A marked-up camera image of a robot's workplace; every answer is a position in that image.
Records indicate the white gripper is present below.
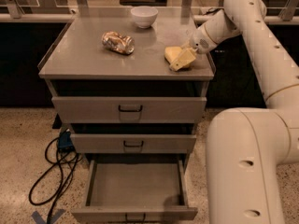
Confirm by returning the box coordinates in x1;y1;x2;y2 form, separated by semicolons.
170;28;215;71

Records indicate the yellow sponge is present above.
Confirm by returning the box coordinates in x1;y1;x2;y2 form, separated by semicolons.
164;47;192;71

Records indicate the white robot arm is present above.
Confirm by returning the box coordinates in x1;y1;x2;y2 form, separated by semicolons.
182;0;299;224

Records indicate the grey metal drawer cabinet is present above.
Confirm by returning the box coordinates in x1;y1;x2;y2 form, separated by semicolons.
36;6;217;173

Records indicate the grey top drawer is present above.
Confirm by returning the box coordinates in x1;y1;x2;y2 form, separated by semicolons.
52;96;206;123

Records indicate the grey drawer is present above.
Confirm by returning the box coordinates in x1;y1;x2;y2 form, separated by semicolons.
72;155;198;224
71;133;196;154
52;96;206;123

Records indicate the grey middle drawer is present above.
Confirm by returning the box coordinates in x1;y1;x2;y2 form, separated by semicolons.
71;133;196;154

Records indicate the grey bottom drawer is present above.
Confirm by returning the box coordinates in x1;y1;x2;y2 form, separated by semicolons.
72;155;198;224

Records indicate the white ceramic bowl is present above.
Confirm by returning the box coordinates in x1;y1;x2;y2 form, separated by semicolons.
131;6;158;29

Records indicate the blue power box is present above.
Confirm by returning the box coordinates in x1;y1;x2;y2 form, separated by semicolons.
57;131;74;152

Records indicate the blue tape floor marker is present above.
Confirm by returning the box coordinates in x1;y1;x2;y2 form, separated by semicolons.
30;208;66;224

